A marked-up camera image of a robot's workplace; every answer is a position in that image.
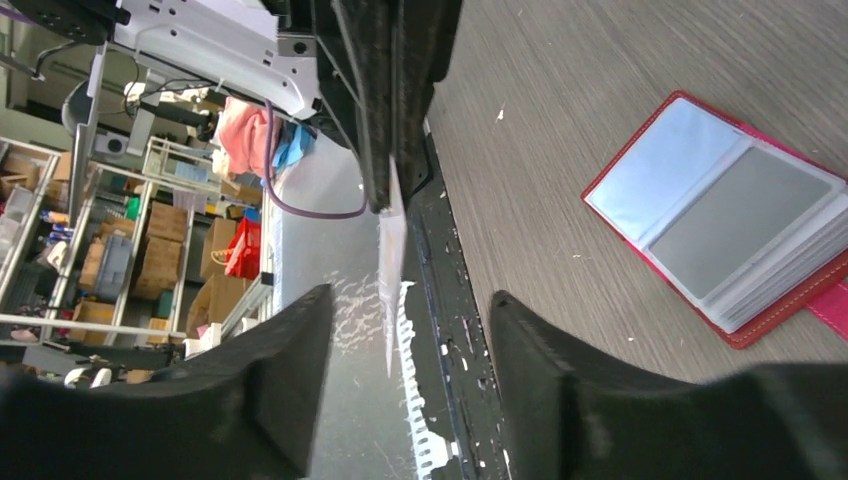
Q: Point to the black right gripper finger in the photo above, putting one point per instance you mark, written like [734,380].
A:
[356,41]
[573,411]
[246,409]
[425,37]

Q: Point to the red card holder wallet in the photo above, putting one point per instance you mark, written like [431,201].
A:
[682,148]

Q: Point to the black card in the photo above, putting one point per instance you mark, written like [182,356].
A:
[752,203]

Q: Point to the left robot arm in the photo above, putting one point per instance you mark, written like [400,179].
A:
[261,52]

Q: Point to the aluminium frame rail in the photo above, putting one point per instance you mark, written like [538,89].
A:
[370,426]

